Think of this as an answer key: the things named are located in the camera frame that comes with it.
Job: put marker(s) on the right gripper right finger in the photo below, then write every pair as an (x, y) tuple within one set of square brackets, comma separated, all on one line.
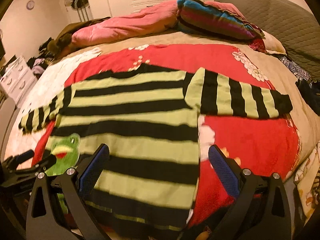
[(261, 208)]

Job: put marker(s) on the white plastic drawer unit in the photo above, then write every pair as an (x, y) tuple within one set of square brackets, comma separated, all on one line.
[(17, 81)]

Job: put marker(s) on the cream pillow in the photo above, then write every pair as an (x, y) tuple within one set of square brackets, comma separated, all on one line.
[(273, 45)]

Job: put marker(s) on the multicolour striped blanket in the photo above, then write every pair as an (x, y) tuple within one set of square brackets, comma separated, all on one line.
[(214, 18)]

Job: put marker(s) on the grey quilted headboard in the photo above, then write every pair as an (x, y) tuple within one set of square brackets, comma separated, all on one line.
[(296, 28)]

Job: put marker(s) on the brown jacket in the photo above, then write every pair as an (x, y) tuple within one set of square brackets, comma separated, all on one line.
[(62, 45)]

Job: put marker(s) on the pile of clothes on floor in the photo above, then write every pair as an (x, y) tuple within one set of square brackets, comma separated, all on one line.
[(39, 64)]

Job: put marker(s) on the green black striped frog sweater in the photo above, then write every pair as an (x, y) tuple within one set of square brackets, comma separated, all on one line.
[(140, 139)]

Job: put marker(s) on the white pink patterned blanket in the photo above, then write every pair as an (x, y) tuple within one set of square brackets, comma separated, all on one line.
[(48, 85)]

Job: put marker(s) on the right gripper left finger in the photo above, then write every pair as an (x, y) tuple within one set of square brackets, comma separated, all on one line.
[(45, 219)]

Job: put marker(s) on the red floral blanket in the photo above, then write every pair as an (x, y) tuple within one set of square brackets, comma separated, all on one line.
[(225, 84)]

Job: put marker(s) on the round wall clock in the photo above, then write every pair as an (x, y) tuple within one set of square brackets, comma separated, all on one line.
[(30, 5)]

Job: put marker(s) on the pink quilt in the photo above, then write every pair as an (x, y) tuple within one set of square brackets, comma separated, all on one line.
[(151, 20)]

